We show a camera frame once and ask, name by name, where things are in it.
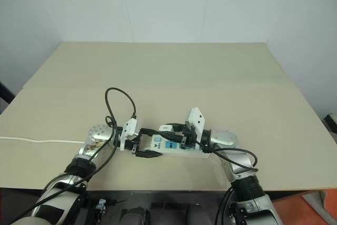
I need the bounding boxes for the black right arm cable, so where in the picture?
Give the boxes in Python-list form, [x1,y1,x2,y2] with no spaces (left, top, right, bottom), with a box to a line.
[196,139,260,224]

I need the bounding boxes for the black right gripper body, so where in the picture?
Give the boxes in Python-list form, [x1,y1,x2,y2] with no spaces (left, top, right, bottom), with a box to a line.
[181,124,199,151]

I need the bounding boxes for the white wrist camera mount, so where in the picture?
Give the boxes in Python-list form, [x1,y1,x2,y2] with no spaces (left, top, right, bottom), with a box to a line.
[184,107,206,147]
[120,119,140,152]

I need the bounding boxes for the white power strip blue labels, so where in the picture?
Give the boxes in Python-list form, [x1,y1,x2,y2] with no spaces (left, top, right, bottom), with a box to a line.
[143,131,211,160]

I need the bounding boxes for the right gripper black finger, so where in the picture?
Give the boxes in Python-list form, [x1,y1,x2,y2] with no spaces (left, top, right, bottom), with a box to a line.
[163,122,186,131]
[157,131,185,144]

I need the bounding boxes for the white power strip cord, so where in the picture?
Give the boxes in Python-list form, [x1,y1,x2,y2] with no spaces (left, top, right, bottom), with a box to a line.
[0,135,87,144]

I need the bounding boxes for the dark blue background object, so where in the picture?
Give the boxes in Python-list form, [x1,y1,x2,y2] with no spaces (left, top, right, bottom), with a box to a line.
[0,81,14,103]

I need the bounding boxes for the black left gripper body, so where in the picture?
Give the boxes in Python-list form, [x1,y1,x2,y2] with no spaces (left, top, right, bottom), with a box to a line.
[125,128,147,155]

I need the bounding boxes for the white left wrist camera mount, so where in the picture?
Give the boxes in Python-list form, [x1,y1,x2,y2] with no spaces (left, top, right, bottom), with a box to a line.
[120,119,140,152]

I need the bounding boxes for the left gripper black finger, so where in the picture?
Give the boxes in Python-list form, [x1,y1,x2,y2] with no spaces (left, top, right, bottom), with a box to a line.
[141,128,162,138]
[133,149,163,159]

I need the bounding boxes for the grey black background object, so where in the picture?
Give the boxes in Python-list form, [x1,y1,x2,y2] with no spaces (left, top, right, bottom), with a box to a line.
[323,113,337,134]

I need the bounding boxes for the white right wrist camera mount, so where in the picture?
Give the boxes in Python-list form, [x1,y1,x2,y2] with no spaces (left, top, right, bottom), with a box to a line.
[184,107,206,147]

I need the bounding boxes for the white charger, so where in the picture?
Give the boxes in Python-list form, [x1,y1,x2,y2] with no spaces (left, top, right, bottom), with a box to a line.
[158,124,175,133]

